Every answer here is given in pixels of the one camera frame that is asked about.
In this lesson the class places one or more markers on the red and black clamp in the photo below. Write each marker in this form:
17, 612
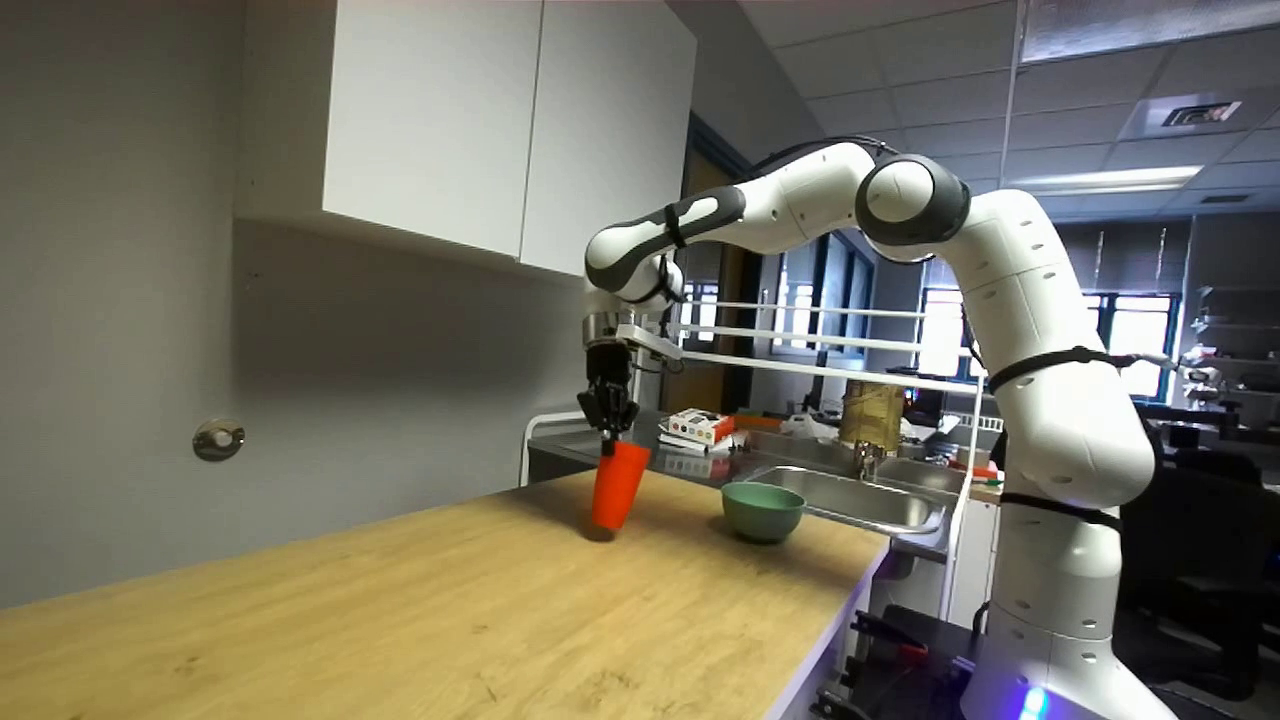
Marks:
888, 636

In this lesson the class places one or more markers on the white rack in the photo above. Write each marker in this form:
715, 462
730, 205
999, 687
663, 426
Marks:
820, 340

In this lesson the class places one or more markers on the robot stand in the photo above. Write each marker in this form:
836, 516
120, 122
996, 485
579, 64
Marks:
910, 670

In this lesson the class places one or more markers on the ceiling light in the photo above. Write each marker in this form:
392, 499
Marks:
1105, 180

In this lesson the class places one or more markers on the white wall cabinet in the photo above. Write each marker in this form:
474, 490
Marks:
450, 120

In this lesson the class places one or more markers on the steel sink unit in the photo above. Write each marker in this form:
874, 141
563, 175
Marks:
880, 505

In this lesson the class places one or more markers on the orange plastic cup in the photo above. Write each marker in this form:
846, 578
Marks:
618, 487

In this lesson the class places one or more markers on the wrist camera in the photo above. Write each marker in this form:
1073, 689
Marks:
652, 343

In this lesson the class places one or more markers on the white and red box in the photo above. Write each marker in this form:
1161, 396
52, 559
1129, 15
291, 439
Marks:
700, 425

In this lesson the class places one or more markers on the golden transparent container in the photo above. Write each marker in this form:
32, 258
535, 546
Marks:
872, 414

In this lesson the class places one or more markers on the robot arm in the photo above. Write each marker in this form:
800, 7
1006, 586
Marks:
1050, 420

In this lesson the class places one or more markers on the steel sink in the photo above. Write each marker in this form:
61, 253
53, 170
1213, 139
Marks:
855, 497

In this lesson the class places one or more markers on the round metal wall knob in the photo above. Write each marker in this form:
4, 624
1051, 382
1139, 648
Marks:
218, 439

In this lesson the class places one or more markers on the ceiling vent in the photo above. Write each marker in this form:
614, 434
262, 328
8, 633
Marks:
1195, 114

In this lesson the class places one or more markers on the green bowl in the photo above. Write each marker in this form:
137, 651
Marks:
762, 512

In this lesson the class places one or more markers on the tap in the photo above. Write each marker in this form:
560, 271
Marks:
868, 458

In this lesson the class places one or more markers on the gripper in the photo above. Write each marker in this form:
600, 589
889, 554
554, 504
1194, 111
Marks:
607, 365

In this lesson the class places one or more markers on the window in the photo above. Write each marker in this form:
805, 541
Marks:
1135, 340

